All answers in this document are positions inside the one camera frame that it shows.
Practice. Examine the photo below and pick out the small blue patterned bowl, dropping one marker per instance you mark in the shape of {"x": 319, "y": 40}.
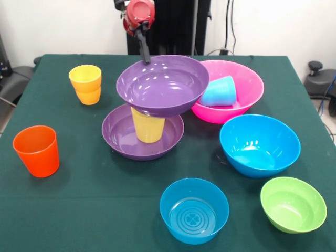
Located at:
{"x": 194, "y": 215}

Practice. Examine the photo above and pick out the orange cup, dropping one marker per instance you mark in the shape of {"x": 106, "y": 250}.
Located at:
{"x": 39, "y": 157}

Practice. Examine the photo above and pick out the amber yellow cup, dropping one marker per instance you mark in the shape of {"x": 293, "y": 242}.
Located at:
{"x": 89, "y": 97}

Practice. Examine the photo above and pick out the pink bowl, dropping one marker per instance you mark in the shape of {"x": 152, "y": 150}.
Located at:
{"x": 249, "y": 86}

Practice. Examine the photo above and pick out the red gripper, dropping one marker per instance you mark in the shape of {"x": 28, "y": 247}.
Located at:
{"x": 140, "y": 11}

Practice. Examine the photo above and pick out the blue cup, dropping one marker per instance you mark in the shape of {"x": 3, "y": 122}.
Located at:
{"x": 220, "y": 92}

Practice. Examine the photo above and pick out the green bowl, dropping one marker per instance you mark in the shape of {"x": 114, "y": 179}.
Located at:
{"x": 292, "y": 207}

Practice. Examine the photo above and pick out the dark green table cloth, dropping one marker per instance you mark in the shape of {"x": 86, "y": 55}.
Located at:
{"x": 52, "y": 210}

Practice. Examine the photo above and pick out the purple bowl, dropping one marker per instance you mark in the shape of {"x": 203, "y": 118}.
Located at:
{"x": 162, "y": 86}
{"x": 118, "y": 136}

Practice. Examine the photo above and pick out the pale yellow translucent cup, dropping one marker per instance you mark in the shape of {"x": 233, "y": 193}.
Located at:
{"x": 149, "y": 128}

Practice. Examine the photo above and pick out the large blue bowl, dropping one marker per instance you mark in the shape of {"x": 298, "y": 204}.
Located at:
{"x": 257, "y": 155}

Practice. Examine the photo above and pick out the black pedestal leg with caster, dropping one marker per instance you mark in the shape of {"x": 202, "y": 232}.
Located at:
{"x": 15, "y": 78}
{"x": 320, "y": 84}

